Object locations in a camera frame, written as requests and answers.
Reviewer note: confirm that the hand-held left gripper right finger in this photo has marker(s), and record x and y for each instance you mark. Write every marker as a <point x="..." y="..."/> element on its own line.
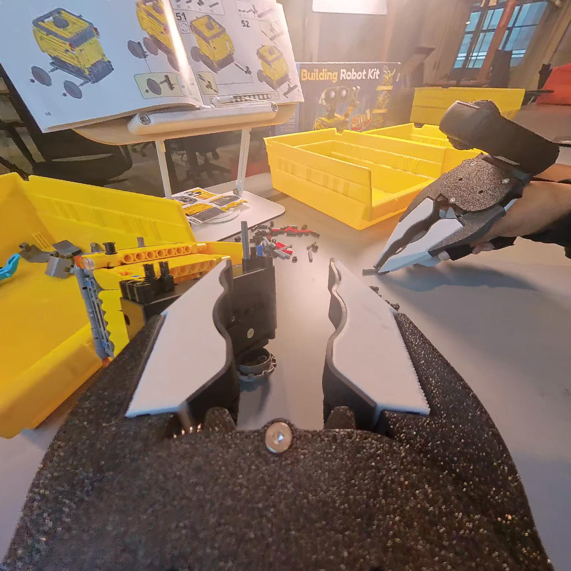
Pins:
<point x="379" y="357"/>

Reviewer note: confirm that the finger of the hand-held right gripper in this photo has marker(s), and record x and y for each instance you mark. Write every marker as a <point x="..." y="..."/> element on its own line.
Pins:
<point x="410" y="227"/>
<point x="433" y="245"/>

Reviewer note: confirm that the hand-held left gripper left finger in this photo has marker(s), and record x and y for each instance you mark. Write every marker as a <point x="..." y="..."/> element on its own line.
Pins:
<point x="183" y="357"/>

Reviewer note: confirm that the small black connector pin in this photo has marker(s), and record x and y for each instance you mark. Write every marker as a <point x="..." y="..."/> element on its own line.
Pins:
<point x="393" y="305"/>
<point x="368" y="271"/>

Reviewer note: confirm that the yellow toy block robot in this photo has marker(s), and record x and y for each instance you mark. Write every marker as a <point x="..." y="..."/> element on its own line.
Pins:
<point x="169" y="263"/>

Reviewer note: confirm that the small red black parts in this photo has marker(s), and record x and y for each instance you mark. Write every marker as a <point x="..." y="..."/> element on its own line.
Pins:
<point x="281" y="248"/>

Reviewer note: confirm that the grey metal axle rod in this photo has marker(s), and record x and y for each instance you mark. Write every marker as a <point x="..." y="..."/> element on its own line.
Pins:
<point x="244" y="239"/>

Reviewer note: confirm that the grey desk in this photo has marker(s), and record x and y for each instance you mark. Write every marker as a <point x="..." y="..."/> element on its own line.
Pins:
<point x="500" y="357"/>

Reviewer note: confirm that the person's right hand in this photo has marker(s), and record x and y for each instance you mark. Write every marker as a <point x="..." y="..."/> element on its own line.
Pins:
<point x="535" y="210"/>

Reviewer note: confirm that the yellow plastic bin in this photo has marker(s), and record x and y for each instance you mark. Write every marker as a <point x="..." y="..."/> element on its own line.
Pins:
<point x="419" y="138"/>
<point x="464" y="103"/>
<point x="321" y="183"/>
<point x="36" y="357"/>

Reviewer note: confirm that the blue printed cardboard box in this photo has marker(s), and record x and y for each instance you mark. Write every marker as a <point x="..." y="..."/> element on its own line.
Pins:
<point x="348" y="89"/>

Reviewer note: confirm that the yellow grey sticker sheet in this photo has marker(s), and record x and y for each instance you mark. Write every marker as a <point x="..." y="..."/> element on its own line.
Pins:
<point x="210" y="207"/>

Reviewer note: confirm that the grey toy block part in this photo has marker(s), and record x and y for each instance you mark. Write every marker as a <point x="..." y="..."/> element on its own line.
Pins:
<point x="62" y="263"/>

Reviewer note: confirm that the white stand pole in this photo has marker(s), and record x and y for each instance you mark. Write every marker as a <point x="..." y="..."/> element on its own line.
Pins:
<point x="243" y="161"/>
<point x="164" y="169"/>

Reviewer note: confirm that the beige book stand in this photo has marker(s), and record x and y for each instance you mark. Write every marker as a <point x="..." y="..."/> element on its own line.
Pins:
<point x="116" y="134"/>

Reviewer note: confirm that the open instruction booklet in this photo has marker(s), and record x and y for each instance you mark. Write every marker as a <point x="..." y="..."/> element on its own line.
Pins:
<point x="89" y="53"/>

